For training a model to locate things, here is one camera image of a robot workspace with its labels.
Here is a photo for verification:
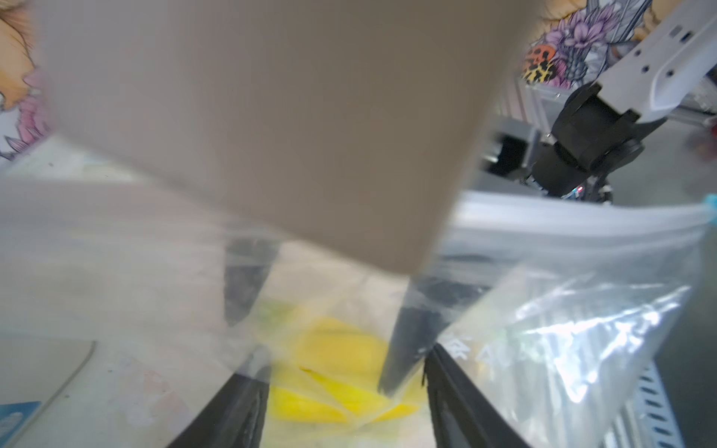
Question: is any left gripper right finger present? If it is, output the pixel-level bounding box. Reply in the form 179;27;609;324
423;345;528;448

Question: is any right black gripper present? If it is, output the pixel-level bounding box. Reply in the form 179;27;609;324
33;1;540;274

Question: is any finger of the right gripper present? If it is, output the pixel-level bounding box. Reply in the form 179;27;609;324
223;238;280;327
378;276;487;395

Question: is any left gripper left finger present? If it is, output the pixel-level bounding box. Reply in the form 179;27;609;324
168;346;272;448

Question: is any clear zip-top bag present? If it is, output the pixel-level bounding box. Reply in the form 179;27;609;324
1;178;715;447

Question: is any yellow banana bunch small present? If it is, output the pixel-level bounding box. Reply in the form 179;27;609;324
268;317;427;426

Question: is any blue lid storage box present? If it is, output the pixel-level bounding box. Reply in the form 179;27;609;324
1;335;95;447

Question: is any aluminium front rail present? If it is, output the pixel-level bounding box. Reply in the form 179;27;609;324
600;362;685;448

